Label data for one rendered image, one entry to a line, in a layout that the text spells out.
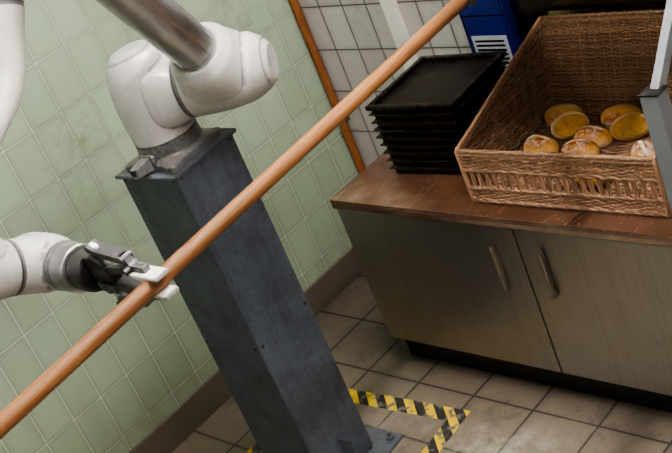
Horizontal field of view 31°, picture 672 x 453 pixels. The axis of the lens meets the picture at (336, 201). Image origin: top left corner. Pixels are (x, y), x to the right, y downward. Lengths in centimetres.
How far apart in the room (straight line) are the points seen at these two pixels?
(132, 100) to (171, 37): 30
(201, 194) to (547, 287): 86
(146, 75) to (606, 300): 117
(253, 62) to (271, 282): 60
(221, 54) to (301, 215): 138
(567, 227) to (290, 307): 72
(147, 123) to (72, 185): 66
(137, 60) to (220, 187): 36
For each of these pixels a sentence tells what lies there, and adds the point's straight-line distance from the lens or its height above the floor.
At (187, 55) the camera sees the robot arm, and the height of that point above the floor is 127.
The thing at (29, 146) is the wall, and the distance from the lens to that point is 331.
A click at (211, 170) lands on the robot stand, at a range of 282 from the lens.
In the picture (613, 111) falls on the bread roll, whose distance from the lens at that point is 309.
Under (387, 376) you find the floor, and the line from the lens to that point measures 358.
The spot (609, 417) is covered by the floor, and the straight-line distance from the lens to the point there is 317.
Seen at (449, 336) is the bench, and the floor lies 15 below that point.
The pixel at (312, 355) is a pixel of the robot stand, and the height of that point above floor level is 37.
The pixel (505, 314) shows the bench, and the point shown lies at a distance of 315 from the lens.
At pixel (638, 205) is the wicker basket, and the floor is 61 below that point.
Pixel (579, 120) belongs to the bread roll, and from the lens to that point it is 314.
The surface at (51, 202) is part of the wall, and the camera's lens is 336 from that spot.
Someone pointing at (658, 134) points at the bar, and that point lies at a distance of 246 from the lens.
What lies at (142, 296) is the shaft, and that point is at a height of 114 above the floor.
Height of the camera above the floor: 200
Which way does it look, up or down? 25 degrees down
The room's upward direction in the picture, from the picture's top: 23 degrees counter-clockwise
